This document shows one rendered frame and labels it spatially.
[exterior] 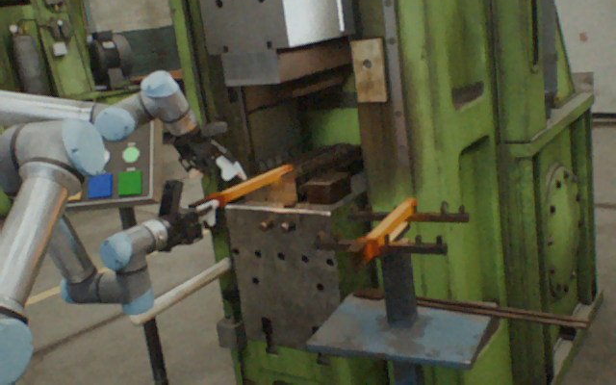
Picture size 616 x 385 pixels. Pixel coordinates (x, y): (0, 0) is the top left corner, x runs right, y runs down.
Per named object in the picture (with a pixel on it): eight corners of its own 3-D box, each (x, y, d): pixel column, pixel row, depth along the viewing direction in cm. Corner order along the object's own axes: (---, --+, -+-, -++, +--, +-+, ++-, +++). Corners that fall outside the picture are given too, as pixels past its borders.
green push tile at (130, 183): (140, 193, 213) (141, 169, 215) (117, 195, 214) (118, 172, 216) (143, 194, 214) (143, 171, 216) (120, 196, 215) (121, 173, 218)
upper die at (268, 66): (280, 83, 192) (275, 48, 190) (226, 87, 203) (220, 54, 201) (353, 62, 225) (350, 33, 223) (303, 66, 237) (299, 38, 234)
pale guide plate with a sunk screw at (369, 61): (385, 101, 189) (379, 38, 185) (357, 102, 194) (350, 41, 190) (389, 100, 191) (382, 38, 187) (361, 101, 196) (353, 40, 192)
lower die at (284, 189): (297, 203, 201) (294, 175, 199) (244, 200, 212) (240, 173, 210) (365, 166, 234) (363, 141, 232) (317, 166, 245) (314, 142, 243)
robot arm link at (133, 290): (121, 302, 167) (113, 260, 165) (163, 302, 164) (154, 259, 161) (102, 317, 160) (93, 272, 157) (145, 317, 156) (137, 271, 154)
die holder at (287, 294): (347, 359, 199) (328, 212, 188) (245, 338, 220) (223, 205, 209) (426, 283, 243) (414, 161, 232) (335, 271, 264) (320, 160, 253)
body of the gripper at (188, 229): (184, 235, 178) (150, 251, 169) (179, 203, 176) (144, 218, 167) (206, 237, 174) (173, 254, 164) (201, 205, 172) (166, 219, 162)
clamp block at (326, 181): (332, 205, 194) (329, 183, 192) (307, 203, 199) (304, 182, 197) (353, 192, 203) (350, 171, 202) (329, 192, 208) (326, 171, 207)
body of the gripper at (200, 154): (187, 174, 179) (164, 141, 171) (204, 152, 184) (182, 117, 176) (209, 175, 174) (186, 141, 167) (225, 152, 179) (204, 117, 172)
